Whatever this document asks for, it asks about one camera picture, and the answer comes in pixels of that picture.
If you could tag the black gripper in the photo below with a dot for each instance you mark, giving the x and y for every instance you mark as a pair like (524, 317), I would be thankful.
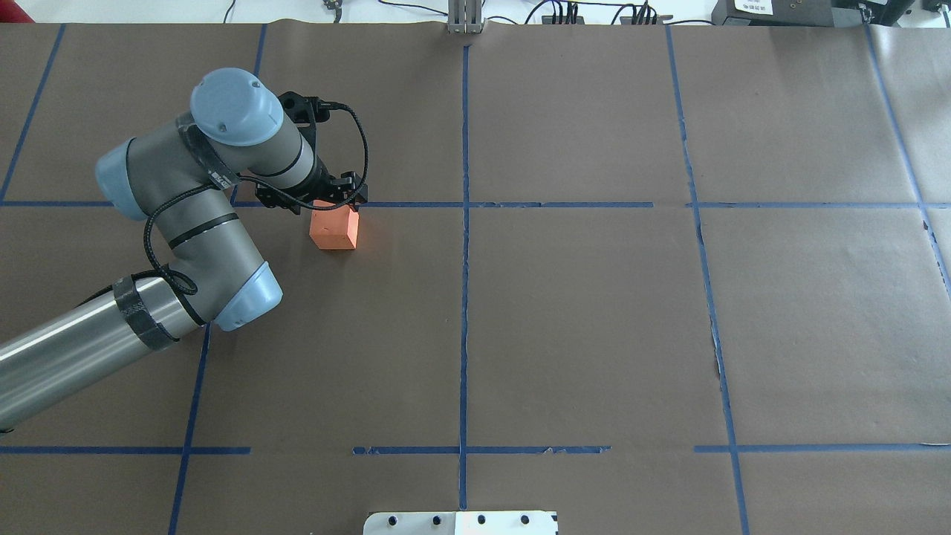
(324, 180)

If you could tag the orange foam block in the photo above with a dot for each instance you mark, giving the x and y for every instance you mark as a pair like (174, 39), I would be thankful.
(335, 229)

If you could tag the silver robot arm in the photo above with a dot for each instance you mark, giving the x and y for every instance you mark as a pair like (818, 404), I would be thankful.
(204, 268)

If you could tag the black box with label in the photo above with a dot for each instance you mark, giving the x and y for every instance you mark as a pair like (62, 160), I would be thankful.
(795, 13)

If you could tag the aluminium frame post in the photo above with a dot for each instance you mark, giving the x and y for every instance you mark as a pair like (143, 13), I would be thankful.
(465, 17)

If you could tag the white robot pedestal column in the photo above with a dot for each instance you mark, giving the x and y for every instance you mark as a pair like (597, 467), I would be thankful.
(463, 522)

